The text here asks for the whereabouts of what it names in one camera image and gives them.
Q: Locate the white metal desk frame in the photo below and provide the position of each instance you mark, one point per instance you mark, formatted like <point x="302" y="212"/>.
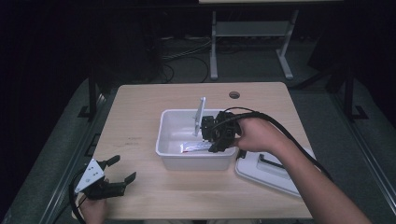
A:
<point x="249" y="29"/>

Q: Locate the person's left hand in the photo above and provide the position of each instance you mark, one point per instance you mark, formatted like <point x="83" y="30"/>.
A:
<point x="93" y="213"/>

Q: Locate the person's right hand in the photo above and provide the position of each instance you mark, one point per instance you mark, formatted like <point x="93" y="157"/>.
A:
<point x="261" y="137"/>

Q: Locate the black metal stand post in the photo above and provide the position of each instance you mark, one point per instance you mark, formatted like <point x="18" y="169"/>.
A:
<point x="92" y="93"/>
<point x="350" y="93"/>

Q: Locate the white plastic storage box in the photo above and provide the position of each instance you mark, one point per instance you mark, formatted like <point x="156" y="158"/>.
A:
<point x="174" y="127"/>

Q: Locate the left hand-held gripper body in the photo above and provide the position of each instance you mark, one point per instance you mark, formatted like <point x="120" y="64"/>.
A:
<point x="102" y="188"/>

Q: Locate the white ointment tube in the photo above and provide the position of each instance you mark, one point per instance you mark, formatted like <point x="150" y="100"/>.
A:
<point x="194" y="146"/>

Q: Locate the aluminium frame rail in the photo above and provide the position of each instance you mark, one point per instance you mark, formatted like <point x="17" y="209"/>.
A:
<point x="71" y="161"/>
<point x="367" y="155"/>

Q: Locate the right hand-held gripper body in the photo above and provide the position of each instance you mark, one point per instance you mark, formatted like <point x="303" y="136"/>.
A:
<point x="222" y="127"/>

